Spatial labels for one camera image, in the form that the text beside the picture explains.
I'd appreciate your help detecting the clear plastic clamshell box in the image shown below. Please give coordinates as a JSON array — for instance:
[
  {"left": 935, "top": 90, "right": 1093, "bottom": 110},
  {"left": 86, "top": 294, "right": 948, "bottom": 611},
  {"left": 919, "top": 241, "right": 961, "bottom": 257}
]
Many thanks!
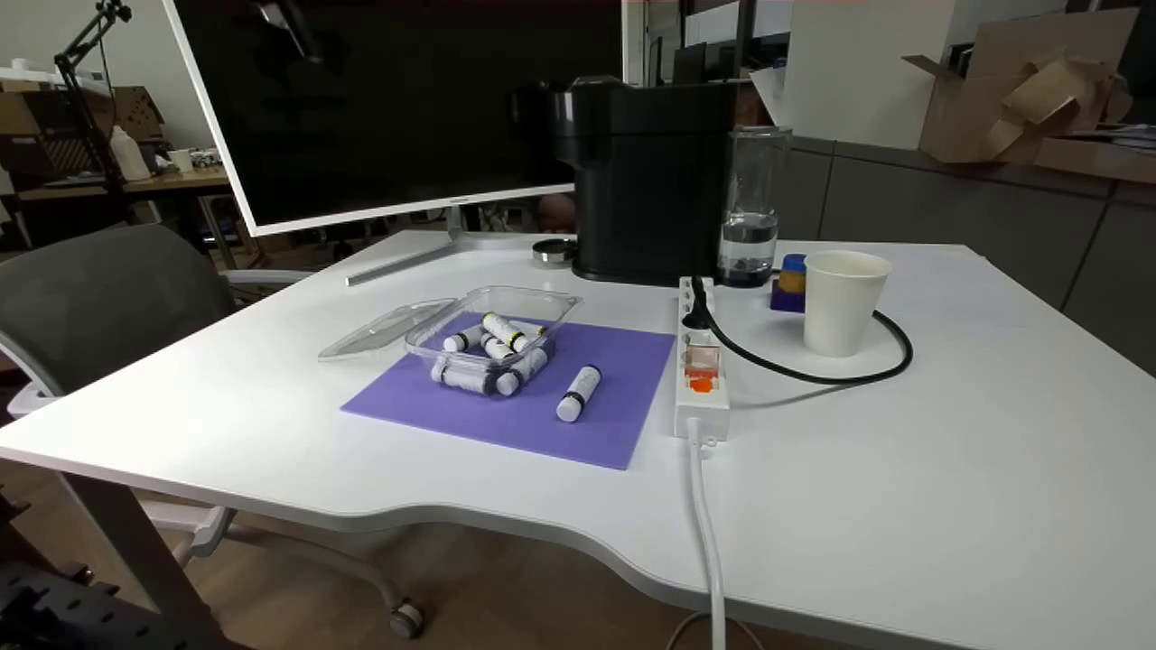
[{"left": 316, "top": 280, "right": 587, "bottom": 404}]

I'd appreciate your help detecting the brown cardboard box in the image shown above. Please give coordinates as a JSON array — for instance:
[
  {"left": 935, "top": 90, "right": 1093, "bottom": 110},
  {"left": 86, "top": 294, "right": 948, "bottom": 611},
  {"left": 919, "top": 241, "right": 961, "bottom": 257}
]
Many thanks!
[{"left": 900, "top": 2, "right": 1143, "bottom": 174}]

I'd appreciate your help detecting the white vial yellow band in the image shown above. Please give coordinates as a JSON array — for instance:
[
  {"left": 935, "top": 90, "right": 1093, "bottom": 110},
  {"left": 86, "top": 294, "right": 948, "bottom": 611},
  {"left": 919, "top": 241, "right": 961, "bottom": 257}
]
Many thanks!
[{"left": 481, "top": 309, "right": 539, "bottom": 357}]

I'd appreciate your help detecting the small black round disc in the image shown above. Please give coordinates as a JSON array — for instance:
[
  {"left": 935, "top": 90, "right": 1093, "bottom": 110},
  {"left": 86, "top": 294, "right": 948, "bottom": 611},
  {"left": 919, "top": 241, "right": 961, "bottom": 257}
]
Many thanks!
[{"left": 531, "top": 235, "right": 583, "bottom": 269}]

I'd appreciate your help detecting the purple mat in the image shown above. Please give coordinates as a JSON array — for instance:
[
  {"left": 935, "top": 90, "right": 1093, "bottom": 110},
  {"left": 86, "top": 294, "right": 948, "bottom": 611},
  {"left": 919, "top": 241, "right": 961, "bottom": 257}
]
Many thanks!
[{"left": 340, "top": 306, "right": 680, "bottom": 471}]

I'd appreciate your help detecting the black coffee machine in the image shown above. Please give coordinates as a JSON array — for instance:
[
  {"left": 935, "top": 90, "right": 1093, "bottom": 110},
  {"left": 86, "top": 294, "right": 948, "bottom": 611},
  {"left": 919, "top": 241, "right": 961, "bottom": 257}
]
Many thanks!
[{"left": 554, "top": 73, "right": 741, "bottom": 287}]

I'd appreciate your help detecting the small blue block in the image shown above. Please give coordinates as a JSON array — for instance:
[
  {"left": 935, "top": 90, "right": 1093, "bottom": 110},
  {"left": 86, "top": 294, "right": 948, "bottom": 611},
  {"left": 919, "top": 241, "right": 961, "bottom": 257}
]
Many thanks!
[{"left": 769, "top": 250, "right": 808, "bottom": 317}]

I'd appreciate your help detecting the white paper cup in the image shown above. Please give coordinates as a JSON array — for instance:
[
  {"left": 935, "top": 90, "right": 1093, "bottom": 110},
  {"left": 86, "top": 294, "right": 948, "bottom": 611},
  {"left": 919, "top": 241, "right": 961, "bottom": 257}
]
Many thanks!
[{"left": 804, "top": 244, "right": 897, "bottom": 362}]

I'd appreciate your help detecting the large white-framed monitor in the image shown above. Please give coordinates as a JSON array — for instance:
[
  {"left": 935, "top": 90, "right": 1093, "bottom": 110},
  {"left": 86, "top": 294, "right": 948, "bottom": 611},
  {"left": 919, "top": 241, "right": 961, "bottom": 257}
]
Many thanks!
[{"left": 158, "top": 0, "right": 647, "bottom": 287}]

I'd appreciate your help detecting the white wheeled base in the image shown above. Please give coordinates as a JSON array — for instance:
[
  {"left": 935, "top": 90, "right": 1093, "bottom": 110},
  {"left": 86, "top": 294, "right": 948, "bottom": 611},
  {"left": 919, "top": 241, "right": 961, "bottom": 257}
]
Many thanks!
[{"left": 177, "top": 503, "right": 430, "bottom": 642}]

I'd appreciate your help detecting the white board panel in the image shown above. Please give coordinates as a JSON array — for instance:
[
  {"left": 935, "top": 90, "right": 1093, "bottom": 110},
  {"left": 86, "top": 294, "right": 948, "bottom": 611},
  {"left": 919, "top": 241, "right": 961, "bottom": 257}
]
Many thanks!
[{"left": 781, "top": 0, "right": 969, "bottom": 156}]

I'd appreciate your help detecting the grey cabinet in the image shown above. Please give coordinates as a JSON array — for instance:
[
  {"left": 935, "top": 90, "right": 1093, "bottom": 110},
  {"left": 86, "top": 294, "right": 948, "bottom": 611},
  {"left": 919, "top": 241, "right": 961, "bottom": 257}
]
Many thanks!
[{"left": 769, "top": 134, "right": 1156, "bottom": 370}]

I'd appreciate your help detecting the grey office chair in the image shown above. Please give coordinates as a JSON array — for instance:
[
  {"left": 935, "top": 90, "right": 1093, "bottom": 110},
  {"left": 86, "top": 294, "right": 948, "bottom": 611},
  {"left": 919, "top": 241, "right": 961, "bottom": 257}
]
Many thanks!
[{"left": 0, "top": 221, "right": 317, "bottom": 418}]

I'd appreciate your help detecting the white plastic bottle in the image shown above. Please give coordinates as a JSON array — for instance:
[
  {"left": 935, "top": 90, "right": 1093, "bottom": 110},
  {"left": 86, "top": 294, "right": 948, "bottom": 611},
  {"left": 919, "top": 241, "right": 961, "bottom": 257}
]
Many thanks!
[{"left": 105, "top": 123, "right": 157, "bottom": 184}]

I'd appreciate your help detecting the table leg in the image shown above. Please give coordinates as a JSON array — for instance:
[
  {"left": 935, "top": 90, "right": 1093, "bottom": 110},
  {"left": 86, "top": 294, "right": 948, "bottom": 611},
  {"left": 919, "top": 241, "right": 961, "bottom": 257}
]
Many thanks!
[{"left": 57, "top": 468, "right": 233, "bottom": 650}]

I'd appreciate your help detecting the wooden shelf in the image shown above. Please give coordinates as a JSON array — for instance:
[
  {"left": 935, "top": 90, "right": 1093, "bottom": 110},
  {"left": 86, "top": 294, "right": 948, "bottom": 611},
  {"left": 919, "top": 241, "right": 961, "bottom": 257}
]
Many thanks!
[{"left": 0, "top": 80, "right": 234, "bottom": 250}]

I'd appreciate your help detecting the white power strip orange switch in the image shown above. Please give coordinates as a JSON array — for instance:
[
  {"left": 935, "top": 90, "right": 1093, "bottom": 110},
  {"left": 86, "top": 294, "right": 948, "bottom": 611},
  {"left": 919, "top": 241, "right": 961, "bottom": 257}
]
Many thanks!
[{"left": 670, "top": 269, "right": 737, "bottom": 452}]

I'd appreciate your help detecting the white power strip cable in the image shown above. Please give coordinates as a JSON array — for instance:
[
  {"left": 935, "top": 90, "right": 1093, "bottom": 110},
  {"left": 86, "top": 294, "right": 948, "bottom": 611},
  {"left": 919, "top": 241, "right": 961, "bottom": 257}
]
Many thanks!
[{"left": 683, "top": 428, "right": 735, "bottom": 650}]

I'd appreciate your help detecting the black power cable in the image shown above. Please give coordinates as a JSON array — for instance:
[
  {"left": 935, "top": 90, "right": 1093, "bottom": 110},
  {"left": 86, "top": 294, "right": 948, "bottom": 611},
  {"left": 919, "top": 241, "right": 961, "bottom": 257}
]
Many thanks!
[{"left": 683, "top": 273, "right": 919, "bottom": 388}]

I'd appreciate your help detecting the black perforated frame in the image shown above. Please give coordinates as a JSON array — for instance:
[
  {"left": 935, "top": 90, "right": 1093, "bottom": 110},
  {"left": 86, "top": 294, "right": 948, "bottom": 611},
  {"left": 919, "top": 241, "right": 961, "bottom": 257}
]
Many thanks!
[{"left": 0, "top": 558, "right": 233, "bottom": 650}]

